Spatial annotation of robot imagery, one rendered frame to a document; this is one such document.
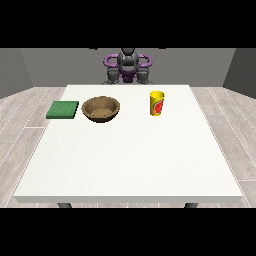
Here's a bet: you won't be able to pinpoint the yellow cup with melon print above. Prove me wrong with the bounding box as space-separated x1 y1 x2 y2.
149 90 166 117

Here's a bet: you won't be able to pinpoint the brown wooden bowl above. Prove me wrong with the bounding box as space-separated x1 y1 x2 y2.
81 96 121 124

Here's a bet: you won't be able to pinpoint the grey robot trunk purple rings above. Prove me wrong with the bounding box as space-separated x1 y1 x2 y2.
102 48 155 86

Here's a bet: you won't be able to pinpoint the green square pad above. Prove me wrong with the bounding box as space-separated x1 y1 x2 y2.
45 100 80 120

